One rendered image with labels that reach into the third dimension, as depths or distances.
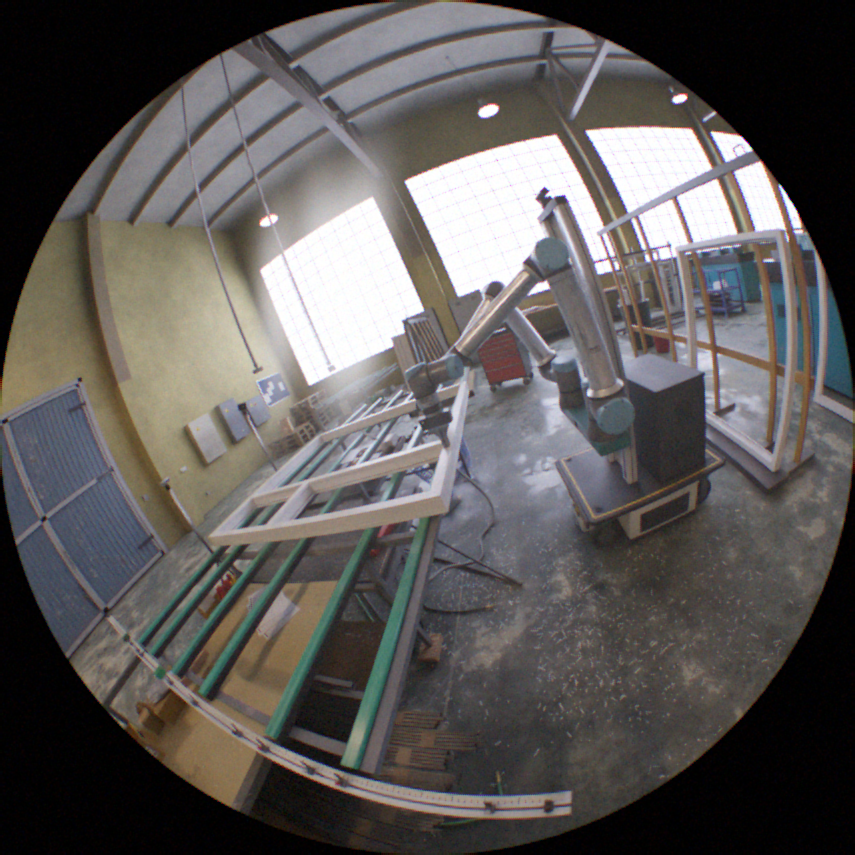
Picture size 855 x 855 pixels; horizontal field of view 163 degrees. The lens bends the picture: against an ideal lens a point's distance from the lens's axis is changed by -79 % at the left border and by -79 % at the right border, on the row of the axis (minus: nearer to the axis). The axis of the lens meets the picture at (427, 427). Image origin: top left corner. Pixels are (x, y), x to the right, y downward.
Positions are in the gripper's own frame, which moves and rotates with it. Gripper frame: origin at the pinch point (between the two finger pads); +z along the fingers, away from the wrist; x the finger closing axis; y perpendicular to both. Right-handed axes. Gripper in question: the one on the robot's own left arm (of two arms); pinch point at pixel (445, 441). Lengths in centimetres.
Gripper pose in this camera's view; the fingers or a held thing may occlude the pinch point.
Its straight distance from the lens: 125.4
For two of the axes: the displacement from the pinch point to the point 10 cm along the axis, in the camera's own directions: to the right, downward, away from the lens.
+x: 9.1, -3.0, -3.0
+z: 3.8, 8.8, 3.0
